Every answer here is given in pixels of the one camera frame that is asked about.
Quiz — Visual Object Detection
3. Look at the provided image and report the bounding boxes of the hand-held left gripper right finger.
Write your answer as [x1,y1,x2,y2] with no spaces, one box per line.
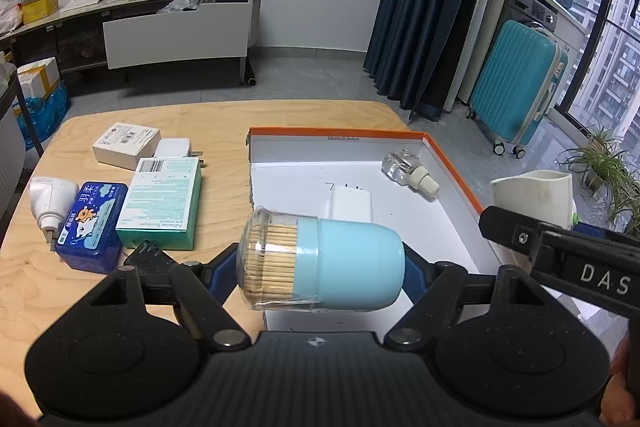
[384,244,556,353]

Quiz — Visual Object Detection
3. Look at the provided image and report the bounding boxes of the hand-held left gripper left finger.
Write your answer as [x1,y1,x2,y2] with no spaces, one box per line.
[75,241,251,355]

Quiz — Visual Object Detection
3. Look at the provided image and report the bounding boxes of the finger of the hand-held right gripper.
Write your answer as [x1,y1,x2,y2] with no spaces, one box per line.
[478,206,547,267]

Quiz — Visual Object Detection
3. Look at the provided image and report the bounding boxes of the light blue toothpick holder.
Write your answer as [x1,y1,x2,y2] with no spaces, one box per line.
[236,207,407,312]

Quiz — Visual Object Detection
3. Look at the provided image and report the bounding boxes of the green bandage box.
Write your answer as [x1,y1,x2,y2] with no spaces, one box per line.
[116,157,203,251]

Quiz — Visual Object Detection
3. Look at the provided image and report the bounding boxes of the orange-edged white cardboard box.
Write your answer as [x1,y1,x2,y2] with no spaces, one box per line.
[245,127,506,334]

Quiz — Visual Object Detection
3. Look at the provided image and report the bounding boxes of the blue cartoon-print plastic box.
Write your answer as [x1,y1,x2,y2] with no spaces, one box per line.
[55,180,130,275]

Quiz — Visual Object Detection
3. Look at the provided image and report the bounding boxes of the person's right hand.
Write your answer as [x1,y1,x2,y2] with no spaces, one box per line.
[600,332,640,419]

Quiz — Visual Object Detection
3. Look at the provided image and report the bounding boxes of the white pitcher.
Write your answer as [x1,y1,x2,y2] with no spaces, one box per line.
[490,170,581,232]

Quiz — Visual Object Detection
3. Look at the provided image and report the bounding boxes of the spider plant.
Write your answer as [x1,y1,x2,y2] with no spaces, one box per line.
[605,172,640,233]
[557,124,626,198]

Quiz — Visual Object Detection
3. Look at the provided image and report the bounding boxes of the white power adapter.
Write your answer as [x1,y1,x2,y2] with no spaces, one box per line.
[330,186,373,223]

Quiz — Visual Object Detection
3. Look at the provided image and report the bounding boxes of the clear glass refill bottle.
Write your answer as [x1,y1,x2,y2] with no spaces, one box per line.
[381,148,441,196]

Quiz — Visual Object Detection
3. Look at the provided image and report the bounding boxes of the turquoise suitcase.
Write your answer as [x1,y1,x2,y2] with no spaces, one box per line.
[468,19,570,158]

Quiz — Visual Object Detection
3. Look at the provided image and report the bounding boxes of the small white carton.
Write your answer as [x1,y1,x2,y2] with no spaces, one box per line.
[92,122,162,171]

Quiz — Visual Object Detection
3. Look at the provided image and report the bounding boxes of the white plug-in device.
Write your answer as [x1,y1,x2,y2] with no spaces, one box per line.
[29,177,81,253]

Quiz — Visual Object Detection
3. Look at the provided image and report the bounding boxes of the grey washing machine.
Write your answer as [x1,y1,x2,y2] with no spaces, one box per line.
[505,0,561,42]

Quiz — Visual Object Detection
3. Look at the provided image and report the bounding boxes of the blue plastic bag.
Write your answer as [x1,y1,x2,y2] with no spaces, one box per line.
[12,82,71,142]

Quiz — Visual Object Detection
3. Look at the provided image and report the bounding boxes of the tv cabinet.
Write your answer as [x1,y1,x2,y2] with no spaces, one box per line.
[0,0,263,85]

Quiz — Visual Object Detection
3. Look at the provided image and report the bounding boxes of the dark blue curtain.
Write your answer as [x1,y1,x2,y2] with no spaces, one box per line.
[362,0,506,122]

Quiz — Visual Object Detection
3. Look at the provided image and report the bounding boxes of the taped white cardboard box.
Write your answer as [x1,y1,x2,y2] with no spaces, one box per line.
[17,57,62,100]

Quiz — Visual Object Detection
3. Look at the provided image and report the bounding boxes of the crumpled clear plastic bag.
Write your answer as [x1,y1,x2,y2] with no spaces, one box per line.
[157,0,216,14]

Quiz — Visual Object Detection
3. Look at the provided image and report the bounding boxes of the yellow box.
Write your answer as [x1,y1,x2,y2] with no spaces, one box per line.
[21,0,60,25]

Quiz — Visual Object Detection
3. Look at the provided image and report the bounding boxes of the white plastic bag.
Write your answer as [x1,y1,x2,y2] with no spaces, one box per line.
[0,0,25,32]

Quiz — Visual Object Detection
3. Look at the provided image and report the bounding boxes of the white wall plug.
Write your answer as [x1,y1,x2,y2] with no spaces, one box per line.
[152,138,206,168]

